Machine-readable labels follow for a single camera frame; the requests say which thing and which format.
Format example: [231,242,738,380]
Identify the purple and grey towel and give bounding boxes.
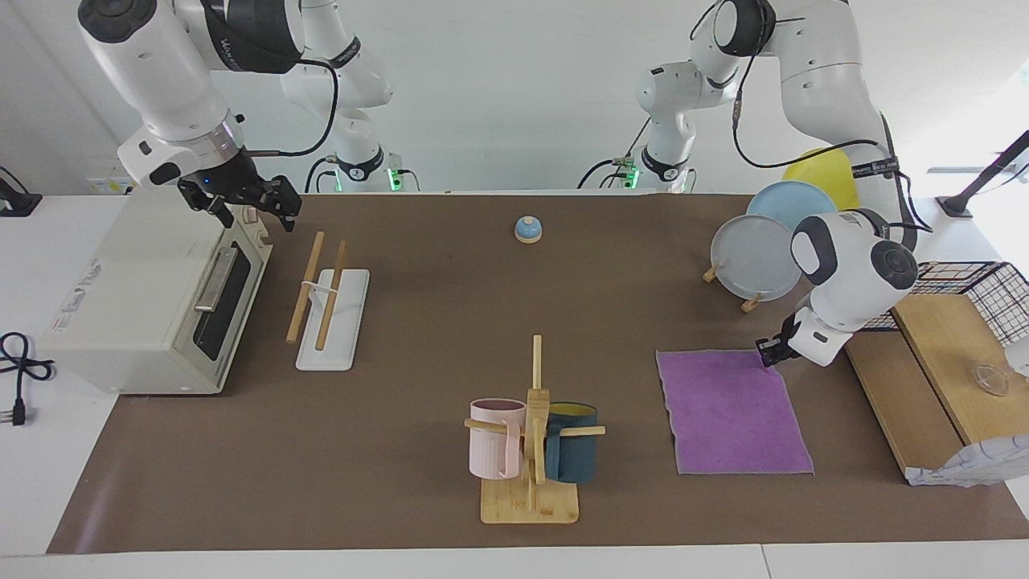
[656,348,814,476]

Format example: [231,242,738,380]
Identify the wooden plate rack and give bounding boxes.
[702,264,765,314]

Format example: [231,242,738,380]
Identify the white towel rack wooden rods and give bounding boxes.
[285,231,371,372]

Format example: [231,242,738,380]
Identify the grey plate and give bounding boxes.
[710,214,804,303]

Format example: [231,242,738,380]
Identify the cream toaster oven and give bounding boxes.
[38,191,273,396]

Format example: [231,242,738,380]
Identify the light blue plate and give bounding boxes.
[745,180,839,242]

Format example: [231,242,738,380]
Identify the wooden shelf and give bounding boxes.
[843,293,1029,484]

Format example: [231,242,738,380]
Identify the yellow plate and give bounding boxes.
[781,147,860,212]

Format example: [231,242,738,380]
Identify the black clamp base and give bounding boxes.
[0,166,43,219]

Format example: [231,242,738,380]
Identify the brown table mat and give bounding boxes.
[46,193,1029,555]

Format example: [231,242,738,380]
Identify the clear glass dish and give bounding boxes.
[969,362,1011,398]

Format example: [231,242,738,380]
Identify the dark teal mug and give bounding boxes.
[544,401,600,485]

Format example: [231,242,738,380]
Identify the marble pattern sheet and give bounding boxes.
[906,434,1029,489]

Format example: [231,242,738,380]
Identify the wooden mug tree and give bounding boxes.
[464,335,607,526]

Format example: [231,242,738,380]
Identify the pink mug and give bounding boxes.
[469,397,528,481]

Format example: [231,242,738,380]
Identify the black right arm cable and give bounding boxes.
[240,55,340,158]

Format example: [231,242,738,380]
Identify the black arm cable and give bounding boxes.
[240,55,340,158]
[730,12,935,236]

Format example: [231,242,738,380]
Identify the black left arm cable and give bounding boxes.
[730,12,935,236]

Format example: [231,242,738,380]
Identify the black wire basket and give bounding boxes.
[863,261,1029,348]

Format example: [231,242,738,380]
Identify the black power cable with plug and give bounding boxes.
[0,331,56,428]

